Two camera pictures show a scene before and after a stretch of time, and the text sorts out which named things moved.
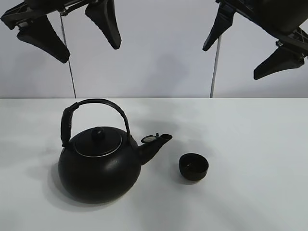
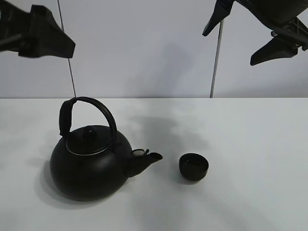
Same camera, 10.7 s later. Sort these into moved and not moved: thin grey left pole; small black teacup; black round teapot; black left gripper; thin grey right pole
Moved: black round teapot; black left gripper
Not moved: thin grey right pole; thin grey left pole; small black teacup
